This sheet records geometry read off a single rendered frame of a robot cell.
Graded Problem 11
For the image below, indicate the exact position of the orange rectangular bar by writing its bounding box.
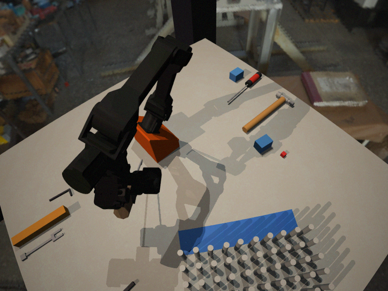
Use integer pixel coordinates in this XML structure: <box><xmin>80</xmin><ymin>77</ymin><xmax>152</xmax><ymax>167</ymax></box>
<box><xmin>11</xmin><ymin>205</ymin><xmax>70</xmax><ymax>248</ymax></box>

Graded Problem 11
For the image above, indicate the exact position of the wooden-handled hammer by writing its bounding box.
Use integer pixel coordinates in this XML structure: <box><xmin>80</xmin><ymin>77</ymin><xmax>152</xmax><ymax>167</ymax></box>
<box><xmin>242</xmin><ymin>92</ymin><xmax>294</xmax><ymax>133</ymax></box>

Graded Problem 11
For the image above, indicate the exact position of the blue flat strip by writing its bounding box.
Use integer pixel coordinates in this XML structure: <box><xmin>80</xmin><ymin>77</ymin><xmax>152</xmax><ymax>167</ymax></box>
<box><xmin>178</xmin><ymin>209</ymin><xmax>298</xmax><ymax>255</ymax></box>

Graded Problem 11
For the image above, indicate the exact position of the blue block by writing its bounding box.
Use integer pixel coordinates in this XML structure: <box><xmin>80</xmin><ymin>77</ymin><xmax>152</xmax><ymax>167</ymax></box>
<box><xmin>253</xmin><ymin>134</ymin><xmax>273</xmax><ymax>154</ymax></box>
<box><xmin>229</xmin><ymin>67</ymin><xmax>244</xmax><ymax>82</ymax></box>

